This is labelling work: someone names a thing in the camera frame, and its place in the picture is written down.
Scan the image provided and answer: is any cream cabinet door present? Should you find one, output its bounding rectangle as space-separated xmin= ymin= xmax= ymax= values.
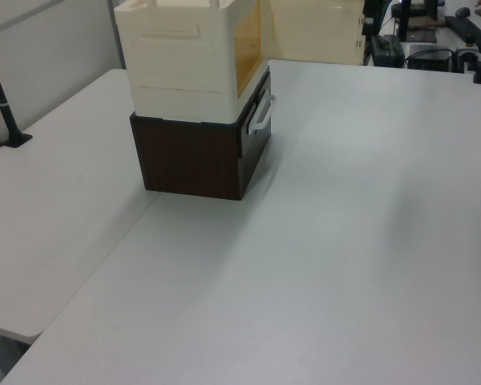
xmin=260 ymin=0 xmax=365 ymax=67

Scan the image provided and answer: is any cream plastic cabinet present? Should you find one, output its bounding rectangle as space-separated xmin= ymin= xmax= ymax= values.
xmin=114 ymin=0 xmax=271 ymax=124

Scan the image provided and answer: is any dark brown drawer box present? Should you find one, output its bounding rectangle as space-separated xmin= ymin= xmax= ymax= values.
xmin=128 ymin=68 xmax=274 ymax=201

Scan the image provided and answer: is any green and black device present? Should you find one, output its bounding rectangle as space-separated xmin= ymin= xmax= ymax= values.
xmin=370 ymin=33 xmax=406 ymax=67

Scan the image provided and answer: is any black electronics box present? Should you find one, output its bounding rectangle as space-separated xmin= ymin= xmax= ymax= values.
xmin=404 ymin=43 xmax=455 ymax=72

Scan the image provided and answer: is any black monitor stand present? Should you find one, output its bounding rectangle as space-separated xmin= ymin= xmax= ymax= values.
xmin=391 ymin=0 xmax=439 ymax=43

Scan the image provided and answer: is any white drawer handle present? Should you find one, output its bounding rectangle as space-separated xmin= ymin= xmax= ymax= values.
xmin=245 ymin=92 xmax=279 ymax=133

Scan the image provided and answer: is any black vertical post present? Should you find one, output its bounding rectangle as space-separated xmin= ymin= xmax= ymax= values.
xmin=362 ymin=0 xmax=382 ymax=67

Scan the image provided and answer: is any black camera stand pole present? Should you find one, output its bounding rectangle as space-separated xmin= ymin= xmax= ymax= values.
xmin=0 ymin=33 xmax=34 ymax=148

